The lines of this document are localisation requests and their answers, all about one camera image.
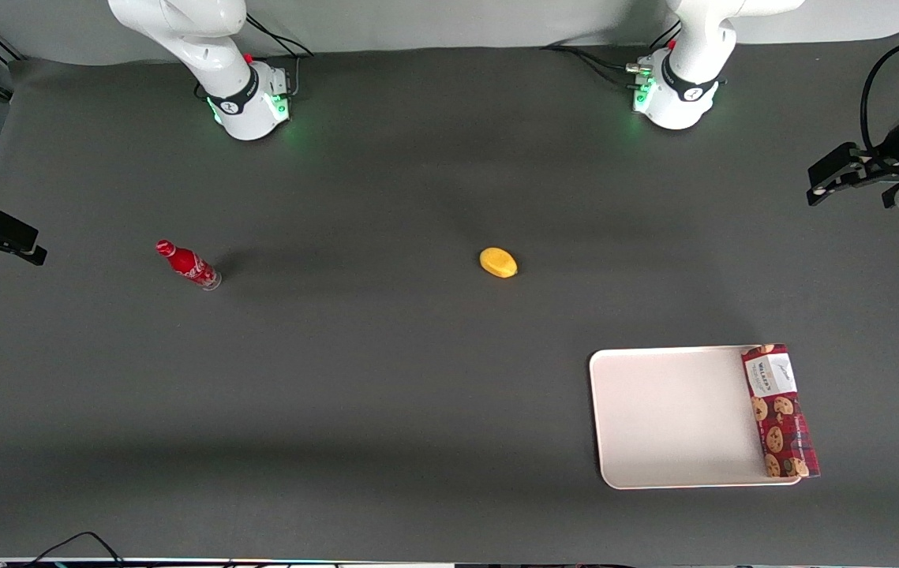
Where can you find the red cookie box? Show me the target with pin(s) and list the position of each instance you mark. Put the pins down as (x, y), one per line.
(781, 418)

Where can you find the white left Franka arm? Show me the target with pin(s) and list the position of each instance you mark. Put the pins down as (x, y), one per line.
(686, 95)

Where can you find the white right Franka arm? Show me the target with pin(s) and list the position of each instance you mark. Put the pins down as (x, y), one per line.
(212, 47)

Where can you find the white rectangular tray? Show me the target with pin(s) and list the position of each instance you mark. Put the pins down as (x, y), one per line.
(670, 418)

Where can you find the yellow lemon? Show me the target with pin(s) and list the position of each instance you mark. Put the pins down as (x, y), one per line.
(498, 263)

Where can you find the white backdrop cloth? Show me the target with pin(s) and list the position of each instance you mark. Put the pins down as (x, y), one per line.
(417, 24)

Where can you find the dark grey table mat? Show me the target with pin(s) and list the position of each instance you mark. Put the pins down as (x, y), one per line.
(417, 394)

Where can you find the red cola bottle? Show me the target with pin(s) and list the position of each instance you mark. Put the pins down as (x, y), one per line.
(189, 265)

